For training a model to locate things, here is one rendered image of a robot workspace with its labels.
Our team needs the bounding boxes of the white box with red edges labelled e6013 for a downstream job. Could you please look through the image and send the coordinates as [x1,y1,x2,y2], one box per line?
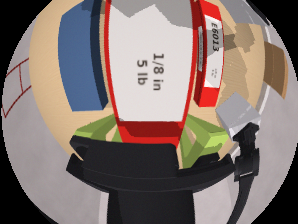
[193,0,224,107]

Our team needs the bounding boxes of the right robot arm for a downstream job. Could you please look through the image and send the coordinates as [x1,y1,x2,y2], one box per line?
[246,0,270,26]

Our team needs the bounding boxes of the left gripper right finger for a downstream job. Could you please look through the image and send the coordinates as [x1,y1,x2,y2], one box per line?
[179,114,229,169]

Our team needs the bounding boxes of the white box with red trim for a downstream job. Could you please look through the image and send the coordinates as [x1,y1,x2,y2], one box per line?
[104,0,197,149]

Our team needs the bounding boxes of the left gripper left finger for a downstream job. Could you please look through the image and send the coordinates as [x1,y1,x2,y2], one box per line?
[73,113,122,142]

